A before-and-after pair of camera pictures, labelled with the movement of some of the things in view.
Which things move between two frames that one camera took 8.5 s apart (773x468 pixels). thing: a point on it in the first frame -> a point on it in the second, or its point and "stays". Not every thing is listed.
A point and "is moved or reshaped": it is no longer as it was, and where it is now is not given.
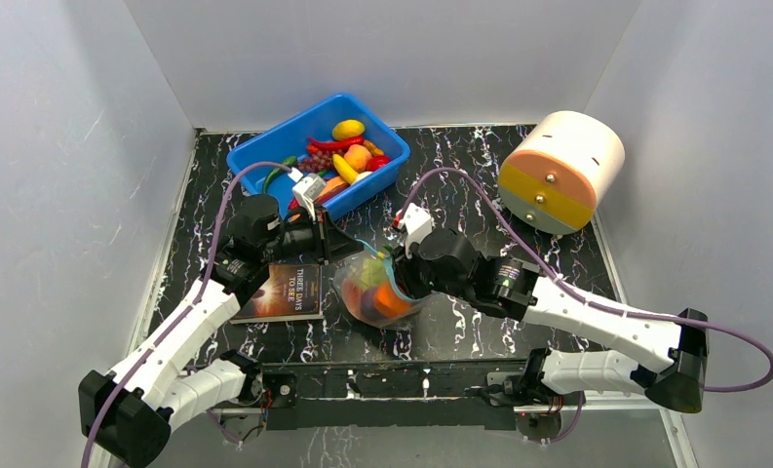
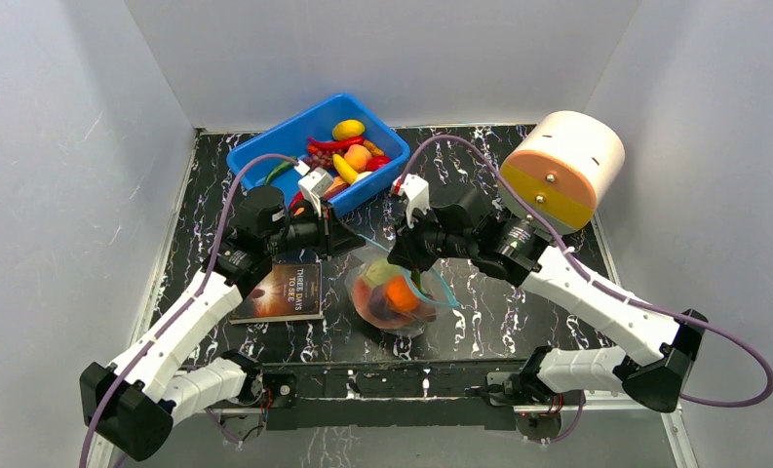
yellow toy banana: (345, 172) stays
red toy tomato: (375, 162) stays
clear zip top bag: (367, 288) is moved or reshaped
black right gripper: (406, 274) -> (413, 239)
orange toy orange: (388, 302) is moved or reshaped
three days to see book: (289, 292) stays
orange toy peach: (358, 156) stays
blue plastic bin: (287, 140) stays
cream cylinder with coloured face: (555, 179) stays
